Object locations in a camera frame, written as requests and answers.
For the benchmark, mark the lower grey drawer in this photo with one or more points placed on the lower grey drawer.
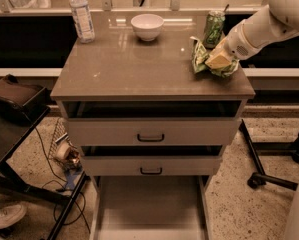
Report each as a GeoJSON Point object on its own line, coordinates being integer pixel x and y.
{"type": "Point", "coordinates": [150, 165]}

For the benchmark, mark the black office chair base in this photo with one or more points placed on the black office chair base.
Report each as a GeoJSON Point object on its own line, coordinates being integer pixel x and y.
{"type": "Point", "coordinates": [269, 150]}

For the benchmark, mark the grey drawer cabinet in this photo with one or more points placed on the grey drawer cabinet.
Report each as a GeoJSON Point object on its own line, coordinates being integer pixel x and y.
{"type": "Point", "coordinates": [118, 76]}

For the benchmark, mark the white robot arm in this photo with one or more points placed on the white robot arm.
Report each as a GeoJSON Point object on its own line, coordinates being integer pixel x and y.
{"type": "Point", "coordinates": [277, 21]}

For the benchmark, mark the white ceramic bowl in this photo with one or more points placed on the white ceramic bowl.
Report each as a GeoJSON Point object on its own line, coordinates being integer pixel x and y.
{"type": "Point", "coordinates": [147, 27]}

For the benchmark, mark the clear blue plastic bottle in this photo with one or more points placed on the clear blue plastic bottle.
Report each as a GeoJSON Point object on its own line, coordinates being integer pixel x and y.
{"type": "Point", "coordinates": [82, 19]}

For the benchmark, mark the green soda can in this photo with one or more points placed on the green soda can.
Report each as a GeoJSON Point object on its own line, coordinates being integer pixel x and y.
{"type": "Point", "coordinates": [213, 28]}

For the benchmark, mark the white shoe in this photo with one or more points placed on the white shoe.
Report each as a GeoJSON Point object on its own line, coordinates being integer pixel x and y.
{"type": "Point", "coordinates": [10, 215]}

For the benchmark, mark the wire basket with clutter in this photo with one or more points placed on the wire basket with clutter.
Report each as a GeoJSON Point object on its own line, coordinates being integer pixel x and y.
{"type": "Point", "coordinates": [62, 151]}

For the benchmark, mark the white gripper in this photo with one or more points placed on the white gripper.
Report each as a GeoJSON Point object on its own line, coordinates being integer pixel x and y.
{"type": "Point", "coordinates": [237, 44]}

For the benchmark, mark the bottom open grey drawer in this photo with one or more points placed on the bottom open grey drawer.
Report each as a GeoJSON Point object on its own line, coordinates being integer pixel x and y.
{"type": "Point", "coordinates": [150, 208]}

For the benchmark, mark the upper grey drawer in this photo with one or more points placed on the upper grey drawer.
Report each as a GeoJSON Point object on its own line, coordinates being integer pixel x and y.
{"type": "Point", "coordinates": [114, 132]}

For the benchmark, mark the green jalapeno chip bag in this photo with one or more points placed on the green jalapeno chip bag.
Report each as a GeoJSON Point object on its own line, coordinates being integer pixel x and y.
{"type": "Point", "coordinates": [200, 55]}

